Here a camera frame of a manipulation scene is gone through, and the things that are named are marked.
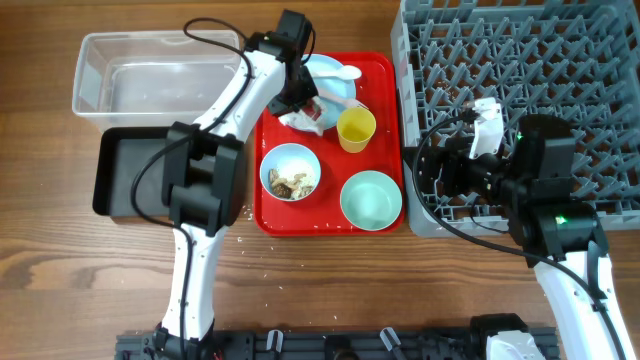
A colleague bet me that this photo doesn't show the yellow plastic cup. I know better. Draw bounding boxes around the yellow plastic cup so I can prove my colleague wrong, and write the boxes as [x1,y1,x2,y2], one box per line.
[336,107,377,153]

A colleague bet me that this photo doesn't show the clear plastic bin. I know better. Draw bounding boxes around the clear plastic bin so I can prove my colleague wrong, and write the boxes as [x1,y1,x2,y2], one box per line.
[72,30,240,131]

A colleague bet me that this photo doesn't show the light blue plate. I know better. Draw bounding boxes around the light blue plate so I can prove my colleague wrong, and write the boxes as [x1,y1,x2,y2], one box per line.
[306,54,356,129]

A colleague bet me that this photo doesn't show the red snack wrapper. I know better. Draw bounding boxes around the red snack wrapper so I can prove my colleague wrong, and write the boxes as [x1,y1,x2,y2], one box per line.
[304,96,326,121]

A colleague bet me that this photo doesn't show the rice and food leftovers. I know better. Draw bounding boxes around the rice and food leftovers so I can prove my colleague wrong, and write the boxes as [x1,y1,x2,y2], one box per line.
[268,159,317,201]

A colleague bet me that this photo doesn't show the white plastic fork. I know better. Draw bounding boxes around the white plastic fork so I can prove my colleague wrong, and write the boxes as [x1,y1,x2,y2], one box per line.
[318,88,367,109]

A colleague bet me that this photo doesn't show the light blue bowl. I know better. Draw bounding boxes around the light blue bowl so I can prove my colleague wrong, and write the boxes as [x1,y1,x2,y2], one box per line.
[259,143,322,202]

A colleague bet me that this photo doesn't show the grey dishwasher rack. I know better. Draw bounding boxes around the grey dishwasher rack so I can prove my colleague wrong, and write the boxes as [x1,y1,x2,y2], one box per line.
[390,0,639,230]

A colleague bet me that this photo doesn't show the black plastic tray bin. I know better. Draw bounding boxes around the black plastic tray bin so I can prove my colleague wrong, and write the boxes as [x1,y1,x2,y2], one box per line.
[92,127,169,221]

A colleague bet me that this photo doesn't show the mint green bowl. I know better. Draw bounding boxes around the mint green bowl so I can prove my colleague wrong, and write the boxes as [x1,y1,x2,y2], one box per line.
[340,170,403,232]

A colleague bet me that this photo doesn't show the red serving tray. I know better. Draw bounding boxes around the red serving tray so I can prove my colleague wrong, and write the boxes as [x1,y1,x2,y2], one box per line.
[253,52,404,237]

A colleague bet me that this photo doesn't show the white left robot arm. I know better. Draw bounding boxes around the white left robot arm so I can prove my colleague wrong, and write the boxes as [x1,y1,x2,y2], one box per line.
[129,10,326,359]

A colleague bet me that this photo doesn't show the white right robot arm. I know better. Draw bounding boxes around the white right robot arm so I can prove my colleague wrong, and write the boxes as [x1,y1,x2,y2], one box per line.
[405,109,635,359]

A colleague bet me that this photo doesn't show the white plastic spoon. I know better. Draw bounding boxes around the white plastic spoon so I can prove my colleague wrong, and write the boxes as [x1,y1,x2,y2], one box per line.
[311,65,362,81]

